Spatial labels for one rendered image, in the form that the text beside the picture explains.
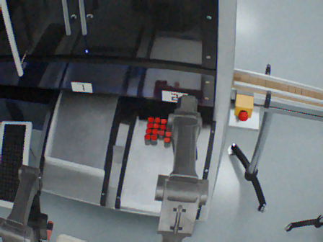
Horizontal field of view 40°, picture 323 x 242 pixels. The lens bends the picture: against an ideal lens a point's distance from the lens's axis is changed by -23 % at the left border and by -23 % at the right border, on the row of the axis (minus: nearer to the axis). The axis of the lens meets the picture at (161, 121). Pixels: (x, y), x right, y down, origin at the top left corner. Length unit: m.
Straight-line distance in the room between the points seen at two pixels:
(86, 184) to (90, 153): 0.13
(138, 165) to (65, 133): 0.31
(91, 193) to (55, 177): 0.16
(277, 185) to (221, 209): 0.37
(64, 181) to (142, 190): 0.30
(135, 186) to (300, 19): 2.26
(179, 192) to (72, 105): 1.08
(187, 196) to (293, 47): 2.53
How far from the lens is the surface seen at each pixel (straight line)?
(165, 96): 1.93
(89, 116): 2.08
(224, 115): 1.99
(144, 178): 1.94
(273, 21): 3.65
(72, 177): 1.97
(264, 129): 2.34
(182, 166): 1.19
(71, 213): 2.87
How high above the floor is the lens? 2.65
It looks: 60 degrees down
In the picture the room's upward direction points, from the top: 3 degrees counter-clockwise
